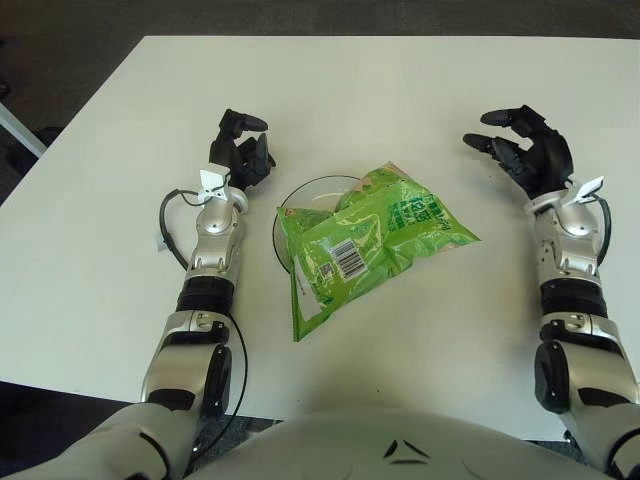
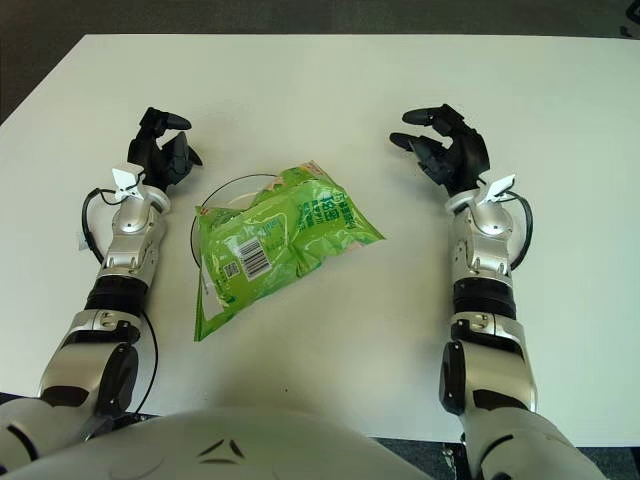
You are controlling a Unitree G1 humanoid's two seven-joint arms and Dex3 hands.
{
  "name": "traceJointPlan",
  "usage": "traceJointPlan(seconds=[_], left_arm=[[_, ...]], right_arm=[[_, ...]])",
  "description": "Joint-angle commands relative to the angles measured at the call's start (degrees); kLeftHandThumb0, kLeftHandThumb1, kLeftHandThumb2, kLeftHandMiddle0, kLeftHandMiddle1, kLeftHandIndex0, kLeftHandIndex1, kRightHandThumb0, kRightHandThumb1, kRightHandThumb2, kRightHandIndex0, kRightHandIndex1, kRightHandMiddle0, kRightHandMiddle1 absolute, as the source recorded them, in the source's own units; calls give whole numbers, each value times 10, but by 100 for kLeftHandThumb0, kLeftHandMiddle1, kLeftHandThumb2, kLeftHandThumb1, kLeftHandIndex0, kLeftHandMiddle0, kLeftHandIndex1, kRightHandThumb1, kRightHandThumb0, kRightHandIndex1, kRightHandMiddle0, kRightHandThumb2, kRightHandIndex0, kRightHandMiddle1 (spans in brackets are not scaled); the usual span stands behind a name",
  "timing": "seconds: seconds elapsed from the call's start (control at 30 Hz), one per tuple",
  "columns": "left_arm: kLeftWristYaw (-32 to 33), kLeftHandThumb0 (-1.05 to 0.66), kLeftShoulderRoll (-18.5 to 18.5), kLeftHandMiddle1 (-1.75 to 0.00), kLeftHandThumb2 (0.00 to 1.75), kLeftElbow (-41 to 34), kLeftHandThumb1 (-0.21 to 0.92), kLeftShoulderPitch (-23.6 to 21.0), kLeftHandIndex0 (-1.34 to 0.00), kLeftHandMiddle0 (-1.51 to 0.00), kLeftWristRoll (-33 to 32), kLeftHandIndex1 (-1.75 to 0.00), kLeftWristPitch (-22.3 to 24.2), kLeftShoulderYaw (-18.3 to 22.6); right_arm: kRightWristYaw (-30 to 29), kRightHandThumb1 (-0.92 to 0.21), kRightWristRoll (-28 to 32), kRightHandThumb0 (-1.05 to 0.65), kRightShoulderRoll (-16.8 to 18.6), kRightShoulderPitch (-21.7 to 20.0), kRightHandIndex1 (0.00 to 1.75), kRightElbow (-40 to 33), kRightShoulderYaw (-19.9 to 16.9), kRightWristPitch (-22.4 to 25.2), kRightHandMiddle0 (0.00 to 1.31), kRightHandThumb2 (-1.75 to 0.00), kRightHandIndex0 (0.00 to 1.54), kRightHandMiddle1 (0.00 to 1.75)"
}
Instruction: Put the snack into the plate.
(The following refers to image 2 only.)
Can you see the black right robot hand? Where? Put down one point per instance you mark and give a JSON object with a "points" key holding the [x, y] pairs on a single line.
{"points": [[465, 155]]}

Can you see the white plate with black rim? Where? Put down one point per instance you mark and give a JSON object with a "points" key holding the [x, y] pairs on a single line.
{"points": [[232, 196]]}

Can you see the black and white background object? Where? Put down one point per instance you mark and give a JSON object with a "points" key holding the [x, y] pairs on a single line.
{"points": [[629, 15]]}

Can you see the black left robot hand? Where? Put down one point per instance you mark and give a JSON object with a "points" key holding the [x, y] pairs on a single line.
{"points": [[150, 157]]}

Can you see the white left wrist tag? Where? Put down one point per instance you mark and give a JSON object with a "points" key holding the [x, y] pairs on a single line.
{"points": [[124, 180]]}

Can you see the green chip bag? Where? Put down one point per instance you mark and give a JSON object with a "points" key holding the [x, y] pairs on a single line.
{"points": [[280, 235]]}

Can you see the white right wrist tag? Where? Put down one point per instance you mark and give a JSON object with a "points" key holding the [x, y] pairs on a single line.
{"points": [[497, 189]]}

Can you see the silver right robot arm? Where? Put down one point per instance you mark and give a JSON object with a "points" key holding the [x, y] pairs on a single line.
{"points": [[487, 235]]}

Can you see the white wrist tag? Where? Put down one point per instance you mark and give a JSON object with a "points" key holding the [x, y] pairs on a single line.
{"points": [[124, 180], [497, 189]]}

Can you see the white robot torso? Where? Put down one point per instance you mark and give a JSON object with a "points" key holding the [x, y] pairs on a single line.
{"points": [[225, 450]]}

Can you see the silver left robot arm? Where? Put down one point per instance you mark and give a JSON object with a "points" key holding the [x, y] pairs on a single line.
{"points": [[127, 225]]}

